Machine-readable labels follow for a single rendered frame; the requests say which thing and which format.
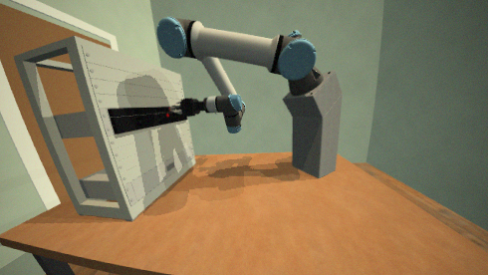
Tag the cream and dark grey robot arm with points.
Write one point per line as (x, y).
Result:
(295, 60)

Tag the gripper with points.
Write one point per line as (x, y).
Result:
(188, 107)

